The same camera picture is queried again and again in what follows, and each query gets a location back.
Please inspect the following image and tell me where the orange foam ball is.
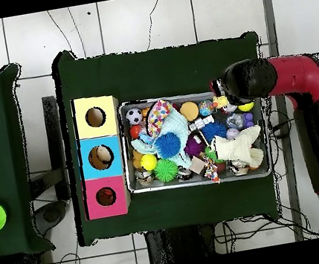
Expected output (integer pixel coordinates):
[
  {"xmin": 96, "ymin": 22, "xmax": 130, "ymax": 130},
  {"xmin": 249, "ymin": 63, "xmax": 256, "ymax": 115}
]
[{"xmin": 177, "ymin": 100, "xmax": 201, "ymax": 124}]

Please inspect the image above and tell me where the mint green waffle cloth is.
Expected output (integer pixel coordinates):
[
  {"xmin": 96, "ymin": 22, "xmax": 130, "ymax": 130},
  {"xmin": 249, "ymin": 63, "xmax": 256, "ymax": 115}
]
[{"xmin": 126, "ymin": 107, "xmax": 197, "ymax": 177}]

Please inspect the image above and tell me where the orange striped tiger plush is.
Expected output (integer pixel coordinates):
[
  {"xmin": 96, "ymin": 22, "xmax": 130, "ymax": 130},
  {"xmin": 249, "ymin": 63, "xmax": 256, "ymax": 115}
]
[{"xmin": 95, "ymin": 186, "xmax": 118, "ymax": 207}]

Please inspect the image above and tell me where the large multicoloured patterned cloth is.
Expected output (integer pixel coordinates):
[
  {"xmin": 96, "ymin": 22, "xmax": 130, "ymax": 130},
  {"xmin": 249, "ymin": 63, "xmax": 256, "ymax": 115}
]
[{"xmin": 143, "ymin": 97, "xmax": 177, "ymax": 139}]

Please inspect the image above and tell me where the cream waffle cloth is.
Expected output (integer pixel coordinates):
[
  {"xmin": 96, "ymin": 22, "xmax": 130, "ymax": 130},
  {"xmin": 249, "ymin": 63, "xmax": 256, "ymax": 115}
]
[{"xmin": 208, "ymin": 123, "xmax": 268, "ymax": 176}]

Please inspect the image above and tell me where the green spiky ball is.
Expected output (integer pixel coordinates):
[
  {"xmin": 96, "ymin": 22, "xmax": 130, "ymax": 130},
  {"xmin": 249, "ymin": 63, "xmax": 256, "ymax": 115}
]
[{"xmin": 151, "ymin": 155, "xmax": 181, "ymax": 184}]

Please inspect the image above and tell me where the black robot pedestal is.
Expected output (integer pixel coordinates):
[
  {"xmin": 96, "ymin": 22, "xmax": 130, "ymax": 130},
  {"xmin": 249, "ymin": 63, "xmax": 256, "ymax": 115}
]
[{"xmin": 144, "ymin": 220, "xmax": 220, "ymax": 264}]

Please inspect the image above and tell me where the black power cable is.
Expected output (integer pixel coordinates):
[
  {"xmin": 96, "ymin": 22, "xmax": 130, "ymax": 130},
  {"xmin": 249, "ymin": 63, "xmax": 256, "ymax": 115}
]
[{"xmin": 270, "ymin": 117, "xmax": 297, "ymax": 132}]

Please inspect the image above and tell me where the wooden box with three holes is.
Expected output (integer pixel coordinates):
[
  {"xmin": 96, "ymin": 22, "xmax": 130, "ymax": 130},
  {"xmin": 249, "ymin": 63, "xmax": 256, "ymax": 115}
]
[{"xmin": 66, "ymin": 91, "xmax": 138, "ymax": 222}]

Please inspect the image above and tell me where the black and white soccer ball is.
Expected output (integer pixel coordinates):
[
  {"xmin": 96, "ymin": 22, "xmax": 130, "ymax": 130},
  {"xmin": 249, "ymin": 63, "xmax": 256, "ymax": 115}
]
[{"xmin": 124, "ymin": 106, "xmax": 144, "ymax": 127}]

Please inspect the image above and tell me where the yellow plush toy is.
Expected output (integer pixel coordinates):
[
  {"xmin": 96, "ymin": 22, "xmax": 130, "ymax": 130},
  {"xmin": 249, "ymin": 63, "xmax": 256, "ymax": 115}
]
[{"xmin": 212, "ymin": 94, "xmax": 231, "ymax": 111}]

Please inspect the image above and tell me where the blue spiky toy with eyes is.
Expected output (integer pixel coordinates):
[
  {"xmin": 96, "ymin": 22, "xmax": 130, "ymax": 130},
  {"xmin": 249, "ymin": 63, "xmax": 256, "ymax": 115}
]
[{"xmin": 152, "ymin": 130, "xmax": 184, "ymax": 161}]

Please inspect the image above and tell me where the smooth yellow ball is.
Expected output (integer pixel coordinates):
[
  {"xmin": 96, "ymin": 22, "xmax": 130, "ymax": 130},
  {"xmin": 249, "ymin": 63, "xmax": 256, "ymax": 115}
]
[{"xmin": 139, "ymin": 152, "xmax": 160, "ymax": 173}]

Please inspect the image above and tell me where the shallow wire mesh bin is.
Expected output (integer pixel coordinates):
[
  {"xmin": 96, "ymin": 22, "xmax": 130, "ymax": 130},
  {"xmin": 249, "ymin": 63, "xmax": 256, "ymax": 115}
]
[{"xmin": 113, "ymin": 77, "xmax": 277, "ymax": 200}]

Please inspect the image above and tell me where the dark green table cloth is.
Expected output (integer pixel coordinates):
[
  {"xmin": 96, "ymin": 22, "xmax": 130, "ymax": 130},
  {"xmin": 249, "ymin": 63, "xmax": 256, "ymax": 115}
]
[{"xmin": 47, "ymin": 19, "xmax": 289, "ymax": 251}]

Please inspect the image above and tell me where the blue spiky ball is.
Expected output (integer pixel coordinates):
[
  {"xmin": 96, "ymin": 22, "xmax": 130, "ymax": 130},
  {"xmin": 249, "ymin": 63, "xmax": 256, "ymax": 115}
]
[{"xmin": 199, "ymin": 120, "xmax": 228, "ymax": 144}]

